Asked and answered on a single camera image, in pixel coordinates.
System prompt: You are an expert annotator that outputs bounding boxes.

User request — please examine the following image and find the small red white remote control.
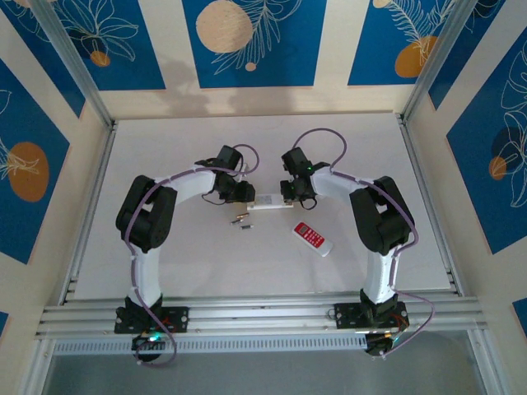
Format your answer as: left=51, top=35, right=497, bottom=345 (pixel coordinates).
left=291, top=221, right=334, bottom=258

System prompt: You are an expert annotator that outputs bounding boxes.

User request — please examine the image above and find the right aluminium corner post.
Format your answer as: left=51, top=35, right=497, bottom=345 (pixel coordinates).
left=401, top=0, right=482, bottom=123

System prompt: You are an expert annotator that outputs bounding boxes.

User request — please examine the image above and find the aluminium corner post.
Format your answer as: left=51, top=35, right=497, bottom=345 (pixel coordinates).
left=29, top=0, right=116, bottom=129
left=401, top=0, right=482, bottom=123

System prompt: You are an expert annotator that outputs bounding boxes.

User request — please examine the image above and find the right aluminium table side rail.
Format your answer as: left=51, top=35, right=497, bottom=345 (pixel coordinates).
left=395, top=113, right=464, bottom=296

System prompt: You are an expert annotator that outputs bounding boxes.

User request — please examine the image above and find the left black controller board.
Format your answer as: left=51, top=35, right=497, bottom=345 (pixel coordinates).
left=130, top=332, right=166, bottom=363

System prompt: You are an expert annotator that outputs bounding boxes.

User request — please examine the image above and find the right black controller board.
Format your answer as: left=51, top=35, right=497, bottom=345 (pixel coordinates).
left=364, top=332, right=403, bottom=360

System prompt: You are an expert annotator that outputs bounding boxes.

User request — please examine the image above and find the grey slotted cable duct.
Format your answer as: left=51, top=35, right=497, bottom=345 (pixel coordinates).
left=51, top=333, right=367, bottom=356

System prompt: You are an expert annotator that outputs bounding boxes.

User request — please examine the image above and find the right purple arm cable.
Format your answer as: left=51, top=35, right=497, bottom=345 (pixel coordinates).
left=292, top=128, right=436, bottom=358

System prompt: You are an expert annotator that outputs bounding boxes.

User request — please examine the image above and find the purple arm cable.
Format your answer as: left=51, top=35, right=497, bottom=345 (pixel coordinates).
left=292, top=128, right=436, bottom=358
left=125, top=143, right=260, bottom=369

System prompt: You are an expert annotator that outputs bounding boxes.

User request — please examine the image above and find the left aluminium corner post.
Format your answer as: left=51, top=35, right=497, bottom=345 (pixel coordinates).
left=29, top=0, right=116, bottom=129

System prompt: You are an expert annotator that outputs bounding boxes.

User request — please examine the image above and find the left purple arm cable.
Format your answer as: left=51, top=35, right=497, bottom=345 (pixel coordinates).
left=125, top=143, right=260, bottom=369

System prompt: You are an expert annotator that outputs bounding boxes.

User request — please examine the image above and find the aluminium table side rail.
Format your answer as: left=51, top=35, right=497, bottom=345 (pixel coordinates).
left=395, top=113, right=464, bottom=296
left=59, top=121, right=120, bottom=305

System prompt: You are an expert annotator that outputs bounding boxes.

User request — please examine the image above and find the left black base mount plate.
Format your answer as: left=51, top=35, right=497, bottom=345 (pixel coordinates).
left=114, top=306, right=190, bottom=335

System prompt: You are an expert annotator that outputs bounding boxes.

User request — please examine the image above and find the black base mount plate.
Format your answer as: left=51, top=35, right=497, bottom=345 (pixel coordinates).
left=333, top=301, right=408, bottom=332
left=114, top=306, right=190, bottom=335

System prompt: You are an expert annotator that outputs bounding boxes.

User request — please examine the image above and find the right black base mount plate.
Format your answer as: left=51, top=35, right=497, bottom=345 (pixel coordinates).
left=333, top=301, right=408, bottom=332

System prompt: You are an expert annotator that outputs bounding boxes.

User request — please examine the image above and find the long white remote control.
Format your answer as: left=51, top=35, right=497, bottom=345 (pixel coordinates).
left=245, top=193, right=294, bottom=213

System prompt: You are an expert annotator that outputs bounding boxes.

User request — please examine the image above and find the black controller board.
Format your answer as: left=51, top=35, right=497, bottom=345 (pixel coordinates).
left=364, top=332, right=403, bottom=360
left=130, top=332, right=166, bottom=363

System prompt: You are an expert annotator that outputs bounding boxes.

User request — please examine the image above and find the aluminium cross rail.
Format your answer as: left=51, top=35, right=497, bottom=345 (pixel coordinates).
left=35, top=294, right=489, bottom=338

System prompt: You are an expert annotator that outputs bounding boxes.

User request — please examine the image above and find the left aluminium table side rail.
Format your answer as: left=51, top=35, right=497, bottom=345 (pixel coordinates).
left=59, top=121, right=120, bottom=305

